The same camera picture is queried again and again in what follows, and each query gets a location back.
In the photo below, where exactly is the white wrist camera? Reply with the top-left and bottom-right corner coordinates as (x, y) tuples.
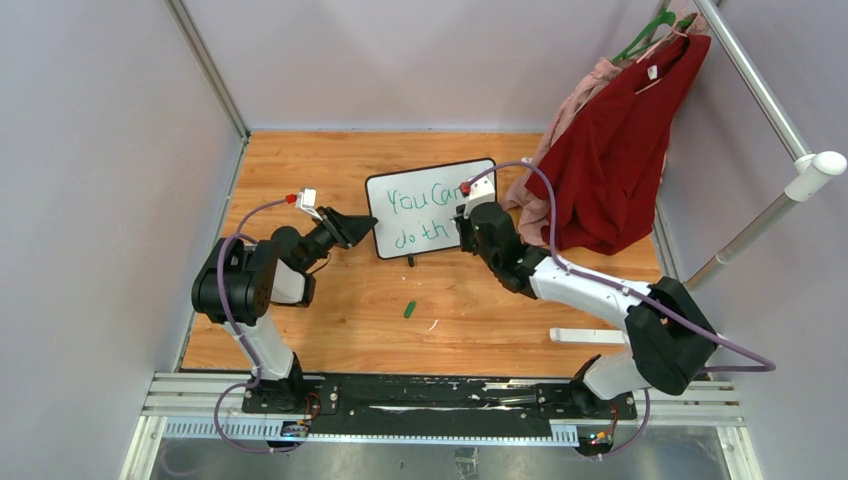
(463, 175), (497, 218)
(295, 187), (323, 222)

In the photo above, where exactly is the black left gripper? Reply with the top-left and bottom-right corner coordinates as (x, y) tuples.
(300, 208), (378, 273)

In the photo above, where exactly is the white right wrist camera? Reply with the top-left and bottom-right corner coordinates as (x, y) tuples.
(463, 175), (497, 218)

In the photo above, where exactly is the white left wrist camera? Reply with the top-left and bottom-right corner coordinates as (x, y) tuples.
(295, 187), (323, 222)

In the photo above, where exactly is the red shirt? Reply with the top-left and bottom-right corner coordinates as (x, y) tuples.
(526, 33), (711, 255)

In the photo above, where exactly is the green marker cap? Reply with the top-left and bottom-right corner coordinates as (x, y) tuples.
(404, 301), (417, 319)

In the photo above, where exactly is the white whiteboard black frame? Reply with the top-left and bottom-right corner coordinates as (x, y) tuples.
(365, 158), (495, 260)

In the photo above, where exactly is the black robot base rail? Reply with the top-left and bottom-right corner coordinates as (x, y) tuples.
(135, 373), (749, 456)

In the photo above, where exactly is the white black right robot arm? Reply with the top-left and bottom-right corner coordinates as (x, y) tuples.
(454, 202), (717, 418)

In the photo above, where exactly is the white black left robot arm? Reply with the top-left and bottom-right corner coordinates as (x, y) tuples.
(191, 207), (378, 413)

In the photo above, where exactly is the metal clothes rack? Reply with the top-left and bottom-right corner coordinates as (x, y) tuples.
(549, 0), (848, 346)

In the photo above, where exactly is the green clothes hanger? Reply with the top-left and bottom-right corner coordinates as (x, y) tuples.
(611, 10), (696, 64)

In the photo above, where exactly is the pink garment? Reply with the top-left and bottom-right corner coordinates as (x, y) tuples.
(501, 12), (706, 246)

